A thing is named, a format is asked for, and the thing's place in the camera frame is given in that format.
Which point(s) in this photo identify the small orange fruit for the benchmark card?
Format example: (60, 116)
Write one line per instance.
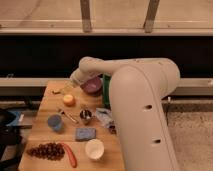
(69, 100)

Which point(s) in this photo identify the metal spoon wooden handle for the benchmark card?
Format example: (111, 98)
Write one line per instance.
(70, 117)

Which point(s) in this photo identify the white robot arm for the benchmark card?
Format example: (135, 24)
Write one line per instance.
(136, 90)

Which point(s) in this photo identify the yellow banana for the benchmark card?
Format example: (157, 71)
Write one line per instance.
(64, 90)

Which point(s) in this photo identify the green plastic tray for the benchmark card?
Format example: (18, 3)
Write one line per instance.
(106, 81)

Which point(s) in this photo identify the small metal cup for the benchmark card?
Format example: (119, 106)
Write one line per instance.
(86, 116)

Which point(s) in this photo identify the red chili pepper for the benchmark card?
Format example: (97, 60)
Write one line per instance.
(71, 155)

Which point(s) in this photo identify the crumpled blue-grey cloth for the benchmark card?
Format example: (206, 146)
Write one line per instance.
(104, 116)

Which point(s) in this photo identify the purple bowl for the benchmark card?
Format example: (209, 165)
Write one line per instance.
(92, 86)

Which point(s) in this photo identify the white paper cup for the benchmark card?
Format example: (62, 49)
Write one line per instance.
(94, 149)

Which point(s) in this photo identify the black and blue chair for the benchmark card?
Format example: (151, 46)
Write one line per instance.
(9, 136)

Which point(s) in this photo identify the blue sponge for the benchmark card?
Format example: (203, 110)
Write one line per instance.
(85, 134)

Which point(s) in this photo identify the blue plastic cup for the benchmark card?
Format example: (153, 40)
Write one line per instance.
(55, 122)

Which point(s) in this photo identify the bunch of dark grapes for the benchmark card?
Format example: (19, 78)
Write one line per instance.
(49, 151)

